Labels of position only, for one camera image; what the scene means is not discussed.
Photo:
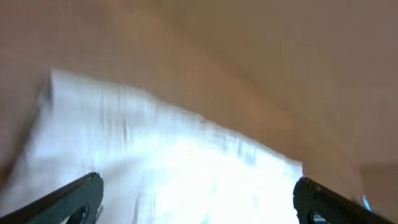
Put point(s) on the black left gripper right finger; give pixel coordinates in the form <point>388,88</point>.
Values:
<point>315,203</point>

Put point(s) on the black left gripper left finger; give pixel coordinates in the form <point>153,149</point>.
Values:
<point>77,202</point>

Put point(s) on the beige cotton shorts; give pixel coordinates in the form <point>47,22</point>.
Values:
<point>159,163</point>

